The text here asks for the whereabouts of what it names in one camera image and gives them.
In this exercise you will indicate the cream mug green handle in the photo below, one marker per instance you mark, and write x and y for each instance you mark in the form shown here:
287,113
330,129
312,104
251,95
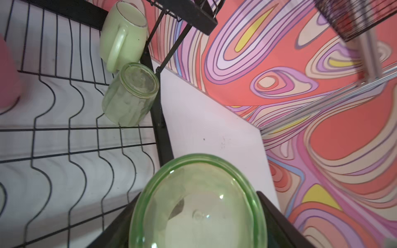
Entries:
123,36

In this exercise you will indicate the black wire dish rack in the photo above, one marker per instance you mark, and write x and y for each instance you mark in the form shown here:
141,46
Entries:
67,171

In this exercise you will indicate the green tumbler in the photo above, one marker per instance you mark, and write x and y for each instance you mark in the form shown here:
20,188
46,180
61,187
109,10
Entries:
131,95
198,201

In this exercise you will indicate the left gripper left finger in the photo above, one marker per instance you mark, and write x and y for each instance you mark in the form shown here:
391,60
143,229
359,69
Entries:
116,234

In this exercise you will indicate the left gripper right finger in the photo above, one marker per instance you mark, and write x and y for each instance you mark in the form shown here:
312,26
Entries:
281,233

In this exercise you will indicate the back wall wire basket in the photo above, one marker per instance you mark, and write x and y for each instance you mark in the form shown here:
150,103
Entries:
351,18

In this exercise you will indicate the pink plastic cup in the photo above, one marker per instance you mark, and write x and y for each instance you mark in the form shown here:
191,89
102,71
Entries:
11,87

